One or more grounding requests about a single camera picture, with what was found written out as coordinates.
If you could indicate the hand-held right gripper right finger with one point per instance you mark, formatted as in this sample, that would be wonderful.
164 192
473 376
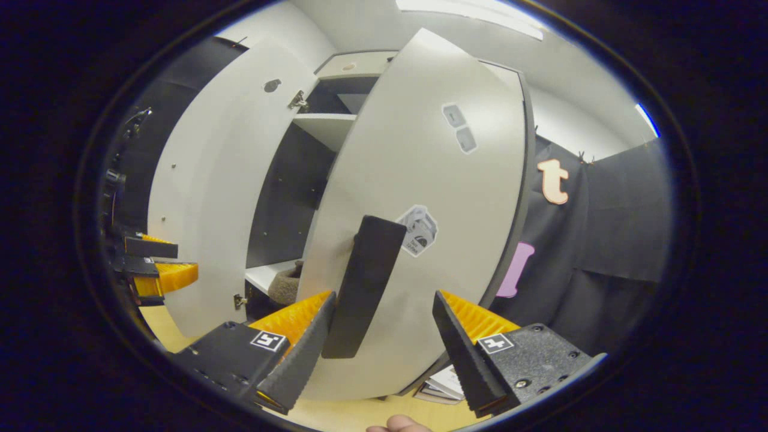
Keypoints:
462 357

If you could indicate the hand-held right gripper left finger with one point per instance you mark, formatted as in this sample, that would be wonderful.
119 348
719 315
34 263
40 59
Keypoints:
306 354

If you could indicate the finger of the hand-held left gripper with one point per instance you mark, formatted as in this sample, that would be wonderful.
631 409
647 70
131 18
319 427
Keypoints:
171 276
150 249

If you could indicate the brown fuzzy shoe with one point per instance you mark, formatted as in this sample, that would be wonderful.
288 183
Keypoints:
287 285

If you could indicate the grey shoe cabinet door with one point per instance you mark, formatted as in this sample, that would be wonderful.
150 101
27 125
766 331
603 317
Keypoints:
420 180
204 180

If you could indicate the white cover book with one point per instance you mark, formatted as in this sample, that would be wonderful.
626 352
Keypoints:
447 379

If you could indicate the grey cover book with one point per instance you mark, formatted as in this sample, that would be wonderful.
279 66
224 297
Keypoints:
432 395

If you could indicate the ceiling light panel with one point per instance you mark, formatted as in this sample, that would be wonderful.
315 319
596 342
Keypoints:
474 15
648 120

